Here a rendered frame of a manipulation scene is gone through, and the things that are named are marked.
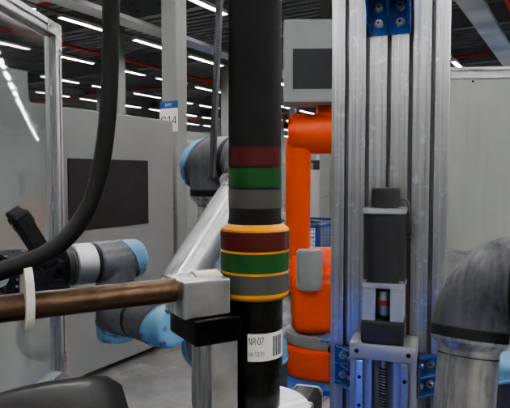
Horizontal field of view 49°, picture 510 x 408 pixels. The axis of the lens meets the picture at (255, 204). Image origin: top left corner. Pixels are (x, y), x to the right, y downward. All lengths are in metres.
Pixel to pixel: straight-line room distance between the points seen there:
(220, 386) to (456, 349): 0.46
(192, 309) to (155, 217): 4.76
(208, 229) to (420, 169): 0.48
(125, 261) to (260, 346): 0.75
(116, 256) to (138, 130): 3.88
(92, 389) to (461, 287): 0.46
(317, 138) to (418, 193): 3.19
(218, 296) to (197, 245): 0.70
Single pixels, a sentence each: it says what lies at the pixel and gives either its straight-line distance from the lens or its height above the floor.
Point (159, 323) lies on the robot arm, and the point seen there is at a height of 1.35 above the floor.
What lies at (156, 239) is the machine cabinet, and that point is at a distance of 5.10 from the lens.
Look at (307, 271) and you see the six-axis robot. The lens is 4.21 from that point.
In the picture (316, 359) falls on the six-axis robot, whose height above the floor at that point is 0.22.
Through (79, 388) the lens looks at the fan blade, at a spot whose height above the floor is 1.42.
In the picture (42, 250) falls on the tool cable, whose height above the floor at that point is 1.56.
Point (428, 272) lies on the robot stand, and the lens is 1.27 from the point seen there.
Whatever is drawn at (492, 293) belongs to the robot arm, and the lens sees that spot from 0.73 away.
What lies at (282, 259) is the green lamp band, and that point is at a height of 1.55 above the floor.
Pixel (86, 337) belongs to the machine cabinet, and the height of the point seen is 0.34.
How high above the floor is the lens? 1.60
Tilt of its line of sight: 3 degrees down
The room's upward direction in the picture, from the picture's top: straight up
